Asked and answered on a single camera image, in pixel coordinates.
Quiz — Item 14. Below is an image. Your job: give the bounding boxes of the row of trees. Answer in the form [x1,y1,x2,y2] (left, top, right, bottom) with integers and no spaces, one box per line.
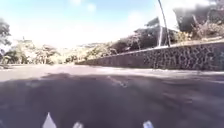
[0,39,118,66]

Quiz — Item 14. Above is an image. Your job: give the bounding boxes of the dark stone wall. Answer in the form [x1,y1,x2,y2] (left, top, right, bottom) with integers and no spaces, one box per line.
[75,41,224,72]

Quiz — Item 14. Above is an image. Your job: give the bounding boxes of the building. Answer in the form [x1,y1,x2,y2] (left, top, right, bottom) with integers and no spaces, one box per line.
[133,17,179,49]

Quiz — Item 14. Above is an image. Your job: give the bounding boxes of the grey asphalt road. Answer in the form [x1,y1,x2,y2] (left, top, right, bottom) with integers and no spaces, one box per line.
[0,63,224,128]

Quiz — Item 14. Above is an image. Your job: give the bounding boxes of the bushes above wall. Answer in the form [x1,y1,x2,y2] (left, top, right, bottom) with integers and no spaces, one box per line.
[109,3,224,54]

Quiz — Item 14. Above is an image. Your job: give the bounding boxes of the tree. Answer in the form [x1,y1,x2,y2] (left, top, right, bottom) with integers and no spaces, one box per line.
[0,18,12,58]

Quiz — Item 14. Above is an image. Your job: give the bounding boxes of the robot's own part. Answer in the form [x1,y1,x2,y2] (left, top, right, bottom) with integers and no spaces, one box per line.
[72,121,85,128]
[142,120,155,128]

